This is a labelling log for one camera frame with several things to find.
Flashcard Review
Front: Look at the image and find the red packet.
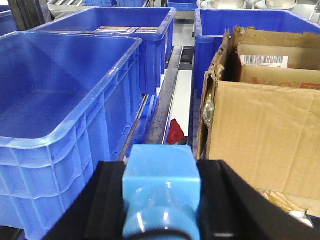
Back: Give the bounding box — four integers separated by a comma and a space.
167, 119, 186, 145

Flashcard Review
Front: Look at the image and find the metal rack rail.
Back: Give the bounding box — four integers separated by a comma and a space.
144, 45, 184, 145

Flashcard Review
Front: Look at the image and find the blue plastic bin behind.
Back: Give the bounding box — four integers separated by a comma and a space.
34, 7, 176, 95

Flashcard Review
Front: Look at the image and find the torn brown cardboard box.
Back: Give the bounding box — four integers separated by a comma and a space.
196, 26, 320, 216

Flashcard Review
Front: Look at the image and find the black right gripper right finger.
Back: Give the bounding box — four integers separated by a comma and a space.
197, 160, 320, 240

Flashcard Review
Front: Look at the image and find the blue single-stud toy block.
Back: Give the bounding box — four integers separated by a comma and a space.
122, 144, 202, 240

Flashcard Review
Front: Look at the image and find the blue plastic bin near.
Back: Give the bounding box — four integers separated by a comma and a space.
0, 31, 143, 240

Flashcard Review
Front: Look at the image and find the blue plastic bin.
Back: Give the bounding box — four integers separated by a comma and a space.
193, 7, 320, 100
0, 31, 143, 240
34, 7, 176, 95

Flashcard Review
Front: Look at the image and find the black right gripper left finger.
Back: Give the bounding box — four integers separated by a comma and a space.
43, 161, 125, 240

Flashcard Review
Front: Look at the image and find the blue plastic bin right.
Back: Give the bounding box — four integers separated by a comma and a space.
193, 7, 320, 100

